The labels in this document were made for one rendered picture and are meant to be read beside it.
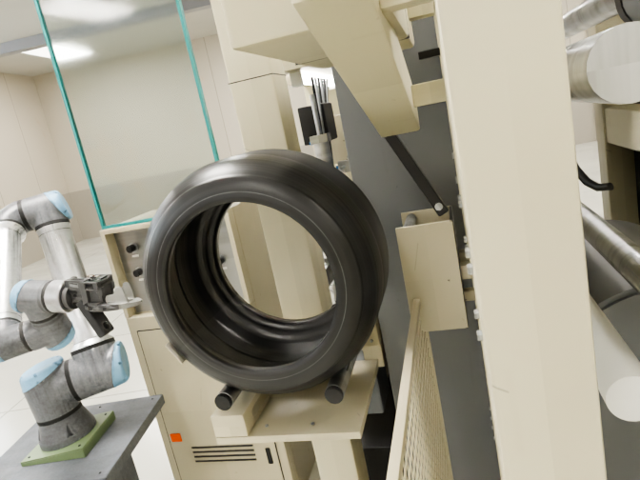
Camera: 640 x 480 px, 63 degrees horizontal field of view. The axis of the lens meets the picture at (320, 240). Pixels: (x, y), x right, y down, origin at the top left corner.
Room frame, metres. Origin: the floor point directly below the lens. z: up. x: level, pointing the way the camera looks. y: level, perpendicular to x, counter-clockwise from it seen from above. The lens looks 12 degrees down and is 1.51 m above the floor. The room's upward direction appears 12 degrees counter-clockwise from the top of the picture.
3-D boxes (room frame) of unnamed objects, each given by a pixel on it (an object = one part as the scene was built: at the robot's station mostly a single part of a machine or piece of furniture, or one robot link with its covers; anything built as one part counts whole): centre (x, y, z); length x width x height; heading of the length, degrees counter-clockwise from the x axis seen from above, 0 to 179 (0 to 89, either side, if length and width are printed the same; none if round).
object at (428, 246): (1.42, -0.30, 1.05); 0.20 x 0.15 x 0.30; 164
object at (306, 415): (1.31, 0.13, 0.80); 0.37 x 0.36 x 0.02; 74
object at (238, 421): (1.35, 0.26, 0.83); 0.36 x 0.09 x 0.06; 164
